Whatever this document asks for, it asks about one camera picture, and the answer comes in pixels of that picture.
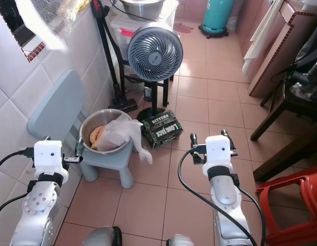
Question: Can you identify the orange bread in bowl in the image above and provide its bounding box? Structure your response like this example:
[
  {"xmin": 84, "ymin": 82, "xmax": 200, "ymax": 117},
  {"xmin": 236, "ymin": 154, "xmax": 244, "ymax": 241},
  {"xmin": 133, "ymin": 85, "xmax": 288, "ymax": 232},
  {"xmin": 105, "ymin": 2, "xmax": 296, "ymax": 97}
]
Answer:
[{"xmin": 90, "ymin": 125, "xmax": 107, "ymax": 149}]

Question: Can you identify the blue-grey plastic child chair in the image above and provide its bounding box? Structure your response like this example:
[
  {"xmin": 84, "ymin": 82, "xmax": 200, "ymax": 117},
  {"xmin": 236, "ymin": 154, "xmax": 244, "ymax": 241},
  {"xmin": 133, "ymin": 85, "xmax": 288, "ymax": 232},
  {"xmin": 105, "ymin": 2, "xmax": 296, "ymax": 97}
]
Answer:
[{"xmin": 28, "ymin": 70, "xmax": 134, "ymax": 190}]

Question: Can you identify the green Long Jack carton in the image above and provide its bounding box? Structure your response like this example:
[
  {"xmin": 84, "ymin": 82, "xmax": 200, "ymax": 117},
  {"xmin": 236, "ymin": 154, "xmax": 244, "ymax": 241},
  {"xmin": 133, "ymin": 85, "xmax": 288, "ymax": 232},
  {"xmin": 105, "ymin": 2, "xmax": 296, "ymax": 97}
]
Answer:
[{"xmin": 142, "ymin": 109, "xmax": 184, "ymax": 149}]

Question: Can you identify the large steel bowl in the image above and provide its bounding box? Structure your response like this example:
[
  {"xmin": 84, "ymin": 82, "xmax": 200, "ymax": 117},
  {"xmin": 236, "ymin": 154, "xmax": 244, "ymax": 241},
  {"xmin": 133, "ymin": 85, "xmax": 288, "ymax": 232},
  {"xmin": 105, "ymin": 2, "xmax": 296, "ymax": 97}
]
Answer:
[{"xmin": 80, "ymin": 109, "xmax": 133, "ymax": 153}]

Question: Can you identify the clear crumpled plastic bag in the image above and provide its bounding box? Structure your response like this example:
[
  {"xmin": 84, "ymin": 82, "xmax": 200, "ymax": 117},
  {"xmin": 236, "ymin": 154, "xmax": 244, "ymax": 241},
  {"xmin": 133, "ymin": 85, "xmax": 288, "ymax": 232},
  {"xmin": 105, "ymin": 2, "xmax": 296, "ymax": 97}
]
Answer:
[{"xmin": 105, "ymin": 114, "xmax": 153, "ymax": 165}]

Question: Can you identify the black stick vacuum cleaner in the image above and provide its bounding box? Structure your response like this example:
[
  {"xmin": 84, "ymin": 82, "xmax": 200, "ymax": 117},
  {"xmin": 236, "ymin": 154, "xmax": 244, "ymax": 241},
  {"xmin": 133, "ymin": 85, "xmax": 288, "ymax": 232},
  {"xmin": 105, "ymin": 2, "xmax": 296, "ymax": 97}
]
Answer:
[{"xmin": 92, "ymin": 0, "xmax": 138, "ymax": 113}]

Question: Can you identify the dark wooden chair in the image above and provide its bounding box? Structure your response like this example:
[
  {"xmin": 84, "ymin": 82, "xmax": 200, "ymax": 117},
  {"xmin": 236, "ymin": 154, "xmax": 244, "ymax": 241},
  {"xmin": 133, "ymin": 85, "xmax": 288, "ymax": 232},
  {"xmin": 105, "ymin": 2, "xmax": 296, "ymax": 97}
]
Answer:
[{"xmin": 251, "ymin": 31, "xmax": 317, "ymax": 141}]

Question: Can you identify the black metal rack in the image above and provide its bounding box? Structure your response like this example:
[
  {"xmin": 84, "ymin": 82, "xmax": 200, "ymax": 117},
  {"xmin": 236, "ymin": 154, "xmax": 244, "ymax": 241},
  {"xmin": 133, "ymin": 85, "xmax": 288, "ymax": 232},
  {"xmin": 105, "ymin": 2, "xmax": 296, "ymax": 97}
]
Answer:
[{"xmin": 108, "ymin": 31, "xmax": 174, "ymax": 108}]

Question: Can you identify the red plastic stool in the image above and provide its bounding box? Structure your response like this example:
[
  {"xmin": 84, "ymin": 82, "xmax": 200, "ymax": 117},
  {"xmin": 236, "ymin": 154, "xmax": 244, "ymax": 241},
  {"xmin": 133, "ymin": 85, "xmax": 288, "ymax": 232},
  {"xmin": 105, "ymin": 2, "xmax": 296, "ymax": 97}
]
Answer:
[{"xmin": 255, "ymin": 167, "xmax": 317, "ymax": 246}]

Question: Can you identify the grey right robot leg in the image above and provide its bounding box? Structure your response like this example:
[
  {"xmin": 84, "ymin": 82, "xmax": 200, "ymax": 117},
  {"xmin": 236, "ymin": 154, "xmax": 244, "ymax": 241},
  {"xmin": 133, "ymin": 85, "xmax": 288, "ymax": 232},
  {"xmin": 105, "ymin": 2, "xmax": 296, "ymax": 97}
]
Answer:
[{"xmin": 166, "ymin": 235, "xmax": 197, "ymax": 246}]

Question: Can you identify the grey round standing fan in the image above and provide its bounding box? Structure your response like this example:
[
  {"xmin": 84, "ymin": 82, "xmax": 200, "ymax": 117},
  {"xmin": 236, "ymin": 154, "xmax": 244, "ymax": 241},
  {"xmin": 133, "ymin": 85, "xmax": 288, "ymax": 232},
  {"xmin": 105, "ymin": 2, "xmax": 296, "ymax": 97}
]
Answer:
[{"xmin": 127, "ymin": 22, "xmax": 184, "ymax": 122}]

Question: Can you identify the black grey appliance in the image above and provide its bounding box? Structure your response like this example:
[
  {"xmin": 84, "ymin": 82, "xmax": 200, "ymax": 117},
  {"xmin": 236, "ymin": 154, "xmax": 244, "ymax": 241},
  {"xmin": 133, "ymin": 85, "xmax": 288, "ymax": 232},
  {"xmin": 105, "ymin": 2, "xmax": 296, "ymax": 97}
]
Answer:
[{"xmin": 287, "ymin": 31, "xmax": 317, "ymax": 100}]

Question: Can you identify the cream leaning board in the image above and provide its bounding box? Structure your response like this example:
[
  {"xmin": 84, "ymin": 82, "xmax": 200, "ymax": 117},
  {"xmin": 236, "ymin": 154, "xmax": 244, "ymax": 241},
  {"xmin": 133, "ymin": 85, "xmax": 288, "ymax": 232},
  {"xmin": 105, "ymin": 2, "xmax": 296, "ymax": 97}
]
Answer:
[{"xmin": 242, "ymin": 0, "xmax": 285, "ymax": 77}]

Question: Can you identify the white curtain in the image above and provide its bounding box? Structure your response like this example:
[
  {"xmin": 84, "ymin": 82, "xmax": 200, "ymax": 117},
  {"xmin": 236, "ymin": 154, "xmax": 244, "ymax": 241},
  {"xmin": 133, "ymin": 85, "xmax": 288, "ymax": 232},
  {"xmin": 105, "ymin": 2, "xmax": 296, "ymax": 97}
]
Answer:
[{"xmin": 17, "ymin": 0, "xmax": 69, "ymax": 52}]

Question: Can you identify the teal gas cylinder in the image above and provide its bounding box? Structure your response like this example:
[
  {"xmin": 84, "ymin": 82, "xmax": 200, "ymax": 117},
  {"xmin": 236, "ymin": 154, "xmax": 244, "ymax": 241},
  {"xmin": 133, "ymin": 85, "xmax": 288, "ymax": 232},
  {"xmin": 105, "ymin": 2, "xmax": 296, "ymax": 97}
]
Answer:
[{"xmin": 199, "ymin": 0, "xmax": 235, "ymax": 39}]

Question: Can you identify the clear plastic storage box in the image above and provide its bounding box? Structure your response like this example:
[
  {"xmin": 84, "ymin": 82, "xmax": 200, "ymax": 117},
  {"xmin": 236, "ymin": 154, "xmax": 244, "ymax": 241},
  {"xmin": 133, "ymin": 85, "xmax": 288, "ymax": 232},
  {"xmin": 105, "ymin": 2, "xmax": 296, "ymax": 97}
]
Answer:
[{"xmin": 108, "ymin": 0, "xmax": 180, "ymax": 57}]

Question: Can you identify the black framed window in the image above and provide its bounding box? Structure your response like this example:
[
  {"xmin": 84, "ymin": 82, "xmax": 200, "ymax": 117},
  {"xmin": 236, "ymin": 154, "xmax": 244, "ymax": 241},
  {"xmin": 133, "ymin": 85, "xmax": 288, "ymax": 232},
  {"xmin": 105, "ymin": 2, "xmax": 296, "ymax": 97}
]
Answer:
[{"xmin": 0, "ymin": 0, "xmax": 46, "ymax": 62}]

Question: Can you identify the steel wash basin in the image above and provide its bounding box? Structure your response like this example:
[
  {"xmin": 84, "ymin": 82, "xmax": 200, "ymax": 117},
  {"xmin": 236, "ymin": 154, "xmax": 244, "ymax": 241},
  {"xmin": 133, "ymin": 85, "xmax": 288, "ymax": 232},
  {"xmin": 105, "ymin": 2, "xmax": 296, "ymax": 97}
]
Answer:
[{"xmin": 118, "ymin": 0, "xmax": 167, "ymax": 18}]

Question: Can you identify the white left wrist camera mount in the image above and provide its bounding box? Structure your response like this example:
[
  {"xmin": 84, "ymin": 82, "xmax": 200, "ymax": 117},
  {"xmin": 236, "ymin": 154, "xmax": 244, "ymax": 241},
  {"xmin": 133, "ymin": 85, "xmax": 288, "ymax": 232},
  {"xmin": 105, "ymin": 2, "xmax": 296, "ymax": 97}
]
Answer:
[{"xmin": 33, "ymin": 139, "xmax": 68, "ymax": 176}]

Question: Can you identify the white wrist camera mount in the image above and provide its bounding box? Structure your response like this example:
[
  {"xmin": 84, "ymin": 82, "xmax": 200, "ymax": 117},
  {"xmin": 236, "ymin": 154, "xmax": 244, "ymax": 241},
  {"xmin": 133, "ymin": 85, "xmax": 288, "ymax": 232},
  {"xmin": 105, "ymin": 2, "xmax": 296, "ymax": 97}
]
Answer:
[
  {"xmin": 203, "ymin": 135, "xmax": 233, "ymax": 177},
  {"xmin": 33, "ymin": 139, "xmax": 68, "ymax": 176}
]

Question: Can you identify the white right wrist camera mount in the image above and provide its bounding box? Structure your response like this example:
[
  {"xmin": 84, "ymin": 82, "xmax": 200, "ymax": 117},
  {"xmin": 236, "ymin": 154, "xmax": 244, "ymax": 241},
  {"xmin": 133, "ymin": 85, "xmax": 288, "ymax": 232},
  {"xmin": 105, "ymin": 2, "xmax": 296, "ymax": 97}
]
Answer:
[{"xmin": 203, "ymin": 135, "xmax": 233, "ymax": 177}]

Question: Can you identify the long black right arm cable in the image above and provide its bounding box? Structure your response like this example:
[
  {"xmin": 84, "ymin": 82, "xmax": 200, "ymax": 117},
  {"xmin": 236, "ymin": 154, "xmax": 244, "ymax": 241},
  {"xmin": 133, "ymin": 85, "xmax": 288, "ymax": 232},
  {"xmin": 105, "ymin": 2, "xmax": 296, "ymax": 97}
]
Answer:
[{"xmin": 177, "ymin": 148, "xmax": 262, "ymax": 246}]

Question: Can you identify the long black arm cable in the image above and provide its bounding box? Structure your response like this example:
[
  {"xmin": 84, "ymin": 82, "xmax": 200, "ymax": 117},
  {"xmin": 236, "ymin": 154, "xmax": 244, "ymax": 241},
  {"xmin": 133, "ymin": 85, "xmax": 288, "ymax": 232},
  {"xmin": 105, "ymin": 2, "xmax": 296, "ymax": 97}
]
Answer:
[
  {"xmin": 0, "ymin": 148, "xmax": 35, "ymax": 174},
  {"xmin": 177, "ymin": 148, "xmax": 262, "ymax": 246}
]

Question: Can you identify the long black left arm cable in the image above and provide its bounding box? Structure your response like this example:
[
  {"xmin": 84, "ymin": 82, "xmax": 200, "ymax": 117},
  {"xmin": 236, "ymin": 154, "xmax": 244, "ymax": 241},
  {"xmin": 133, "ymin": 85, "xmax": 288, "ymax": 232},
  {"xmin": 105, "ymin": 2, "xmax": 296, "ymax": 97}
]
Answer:
[{"xmin": 0, "ymin": 148, "xmax": 35, "ymax": 174}]

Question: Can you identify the short black left arm cable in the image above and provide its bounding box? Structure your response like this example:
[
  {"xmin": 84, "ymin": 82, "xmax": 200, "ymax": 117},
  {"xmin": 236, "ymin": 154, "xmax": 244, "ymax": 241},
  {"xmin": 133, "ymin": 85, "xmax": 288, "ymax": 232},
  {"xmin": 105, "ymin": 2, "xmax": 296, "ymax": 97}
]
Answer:
[{"xmin": 0, "ymin": 194, "xmax": 32, "ymax": 222}]

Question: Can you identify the short black arm cable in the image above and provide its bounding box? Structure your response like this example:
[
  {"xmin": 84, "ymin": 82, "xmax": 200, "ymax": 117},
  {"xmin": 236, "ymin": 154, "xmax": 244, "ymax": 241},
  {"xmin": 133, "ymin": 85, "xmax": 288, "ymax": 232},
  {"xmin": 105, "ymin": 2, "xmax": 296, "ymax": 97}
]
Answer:
[
  {"xmin": 233, "ymin": 177, "xmax": 268, "ymax": 246},
  {"xmin": 0, "ymin": 194, "xmax": 32, "ymax": 222}
]

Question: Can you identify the short black right arm cable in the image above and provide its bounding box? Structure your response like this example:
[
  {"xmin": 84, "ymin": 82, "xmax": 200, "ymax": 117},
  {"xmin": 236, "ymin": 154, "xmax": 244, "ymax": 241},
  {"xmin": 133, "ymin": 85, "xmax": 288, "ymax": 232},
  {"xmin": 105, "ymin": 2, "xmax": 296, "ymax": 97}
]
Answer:
[{"xmin": 233, "ymin": 177, "xmax": 268, "ymax": 246}]

